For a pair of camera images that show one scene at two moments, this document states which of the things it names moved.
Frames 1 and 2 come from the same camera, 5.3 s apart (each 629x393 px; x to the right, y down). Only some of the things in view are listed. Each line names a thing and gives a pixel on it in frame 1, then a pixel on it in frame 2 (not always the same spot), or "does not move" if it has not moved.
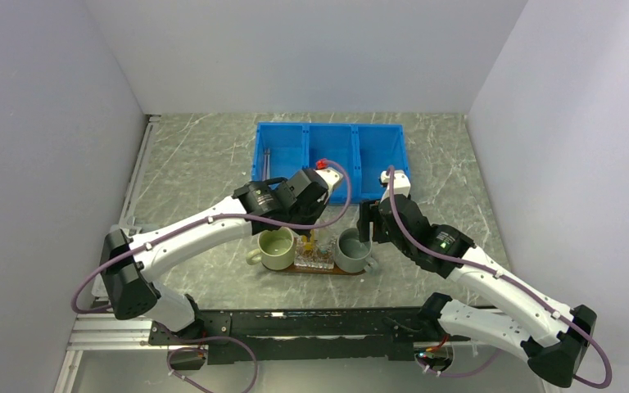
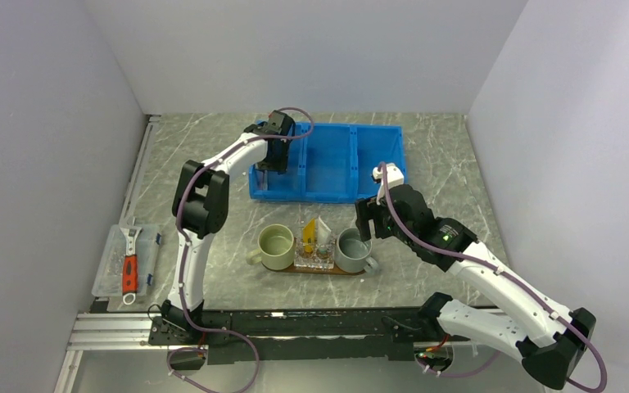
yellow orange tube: x=309 y=245 does not move
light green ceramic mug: x=276 y=251 does not move
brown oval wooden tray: x=333 y=272 does not move
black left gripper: x=318 y=207 -> x=279 y=166
